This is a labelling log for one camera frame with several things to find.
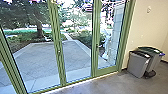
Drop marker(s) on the green glass door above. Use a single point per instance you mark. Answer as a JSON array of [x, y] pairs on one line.
[[55, 40], [95, 40]]

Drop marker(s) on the grey indoor trash bin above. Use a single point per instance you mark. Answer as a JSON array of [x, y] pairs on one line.
[[138, 63]]

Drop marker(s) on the white garden statue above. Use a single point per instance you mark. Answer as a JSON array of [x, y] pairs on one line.
[[104, 40]]

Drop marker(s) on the large garden tree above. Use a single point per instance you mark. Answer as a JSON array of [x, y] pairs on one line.
[[39, 28]]

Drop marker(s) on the green window wall frame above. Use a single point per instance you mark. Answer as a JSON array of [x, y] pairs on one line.
[[127, 33]]

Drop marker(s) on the white wall switch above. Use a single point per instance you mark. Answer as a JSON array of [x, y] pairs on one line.
[[149, 9]]

